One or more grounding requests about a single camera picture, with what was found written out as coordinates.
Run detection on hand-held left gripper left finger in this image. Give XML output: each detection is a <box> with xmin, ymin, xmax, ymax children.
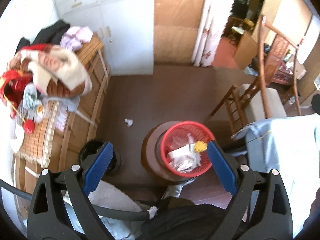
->
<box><xmin>26</xmin><ymin>141</ymin><xmax>113</xmax><ymax>240</ymax></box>

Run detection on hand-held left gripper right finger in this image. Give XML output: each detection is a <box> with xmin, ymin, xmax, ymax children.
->
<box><xmin>207</xmin><ymin>141</ymin><xmax>293</xmax><ymax>240</ymax></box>

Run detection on yellow plastic fringe piece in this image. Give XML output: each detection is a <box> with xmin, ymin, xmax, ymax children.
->
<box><xmin>194</xmin><ymin>141</ymin><xmax>208</xmax><ymax>153</ymax></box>

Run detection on crushed printed paper cup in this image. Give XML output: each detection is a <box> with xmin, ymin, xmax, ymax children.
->
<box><xmin>172</xmin><ymin>159</ymin><xmax>203</xmax><ymax>173</ymax></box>

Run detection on small white paper box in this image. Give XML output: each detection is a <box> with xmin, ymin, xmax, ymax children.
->
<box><xmin>167</xmin><ymin>145</ymin><xmax>198</xmax><ymax>160</ymax></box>

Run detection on white plastic bag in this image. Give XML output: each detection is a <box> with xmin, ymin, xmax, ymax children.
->
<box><xmin>170</xmin><ymin>134</ymin><xmax>194</xmax><ymax>150</ymax></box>

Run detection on red plastic basket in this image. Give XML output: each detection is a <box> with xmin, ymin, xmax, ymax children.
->
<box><xmin>160</xmin><ymin>121</ymin><xmax>216</xmax><ymax>177</ymax></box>

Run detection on person's right forearm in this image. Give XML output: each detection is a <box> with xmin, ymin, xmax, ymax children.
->
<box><xmin>301</xmin><ymin>187</ymin><xmax>320</xmax><ymax>238</ymax></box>

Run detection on black mesh bin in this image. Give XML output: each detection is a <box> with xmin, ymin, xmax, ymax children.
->
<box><xmin>79</xmin><ymin>139</ymin><xmax>122</xmax><ymax>175</ymax></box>

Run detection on white fleece cloth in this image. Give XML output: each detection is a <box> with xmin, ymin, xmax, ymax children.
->
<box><xmin>62</xmin><ymin>180</ymin><xmax>143</xmax><ymax>220</ymax></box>

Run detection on round brown stool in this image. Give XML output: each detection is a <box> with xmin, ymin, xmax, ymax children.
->
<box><xmin>141</xmin><ymin>121</ymin><xmax>200</xmax><ymax>183</ymax></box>

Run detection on wooden dresser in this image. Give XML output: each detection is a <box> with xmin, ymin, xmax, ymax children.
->
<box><xmin>15</xmin><ymin>36</ymin><xmax>112</xmax><ymax>195</ymax></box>

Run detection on person's dark trousers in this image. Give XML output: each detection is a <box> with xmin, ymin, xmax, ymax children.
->
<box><xmin>136</xmin><ymin>196</ymin><xmax>250</xmax><ymax>240</ymax></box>

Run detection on light blue striped tablecloth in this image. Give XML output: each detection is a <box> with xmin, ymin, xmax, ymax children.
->
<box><xmin>231</xmin><ymin>114</ymin><xmax>320</xmax><ymax>230</ymax></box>

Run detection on pale blue cloth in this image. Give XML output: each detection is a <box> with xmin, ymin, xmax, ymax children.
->
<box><xmin>22</xmin><ymin>200</ymin><xmax>140</xmax><ymax>240</ymax></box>

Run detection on beige seat cushion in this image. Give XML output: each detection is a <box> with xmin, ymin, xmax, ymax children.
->
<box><xmin>237</xmin><ymin>84</ymin><xmax>287</xmax><ymax>123</ymax></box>

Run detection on red yarn ball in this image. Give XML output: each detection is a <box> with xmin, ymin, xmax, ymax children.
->
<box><xmin>24</xmin><ymin>119</ymin><xmax>35</xmax><ymax>133</ymax></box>

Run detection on grey patterned cloth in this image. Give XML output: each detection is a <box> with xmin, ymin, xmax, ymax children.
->
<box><xmin>22</xmin><ymin>84</ymin><xmax>50</xmax><ymax>123</ymax></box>

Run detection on cream and brown blanket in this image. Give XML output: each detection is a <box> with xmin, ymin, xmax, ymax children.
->
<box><xmin>9</xmin><ymin>44</ymin><xmax>93</xmax><ymax>98</ymax></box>

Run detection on dark brown desk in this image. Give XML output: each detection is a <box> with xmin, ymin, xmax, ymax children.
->
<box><xmin>271</xmin><ymin>60</ymin><xmax>308</xmax><ymax>85</ymax></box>

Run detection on red knitted item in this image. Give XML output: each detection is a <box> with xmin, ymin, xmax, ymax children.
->
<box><xmin>0</xmin><ymin>70</ymin><xmax>34</xmax><ymax>118</ymax></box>

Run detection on wooden armchair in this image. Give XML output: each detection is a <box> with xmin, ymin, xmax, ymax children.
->
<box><xmin>210</xmin><ymin>14</ymin><xmax>303</xmax><ymax>137</ymax></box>

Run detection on tan wooden board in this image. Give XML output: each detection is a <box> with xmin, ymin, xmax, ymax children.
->
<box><xmin>234</xmin><ymin>30</ymin><xmax>259</xmax><ymax>70</ymax></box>

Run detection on cardboard box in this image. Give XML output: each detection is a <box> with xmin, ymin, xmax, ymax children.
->
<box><xmin>290</xmin><ymin>61</ymin><xmax>307</xmax><ymax>79</ymax></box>

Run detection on pink clothing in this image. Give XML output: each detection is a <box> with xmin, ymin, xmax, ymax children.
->
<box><xmin>61</xmin><ymin>26</ymin><xmax>93</xmax><ymax>50</ymax></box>

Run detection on white floral curtain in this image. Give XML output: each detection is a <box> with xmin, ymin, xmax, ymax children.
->
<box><xmin>192</xmin><ymin>0</ymin><xmax>240</xmax><ymax>67</ymax></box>

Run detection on black garment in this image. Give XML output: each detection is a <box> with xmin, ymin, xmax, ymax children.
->
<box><xmin>19</xmin><ymin>20</ymin><xmax>72</xmax><ymax>47</ymax></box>

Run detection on plywood wall panel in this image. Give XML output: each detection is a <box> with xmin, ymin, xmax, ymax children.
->
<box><xmin>154</xmin><ymin>0</ymin><xmax>209</xmax><ymax>64</ymax></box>

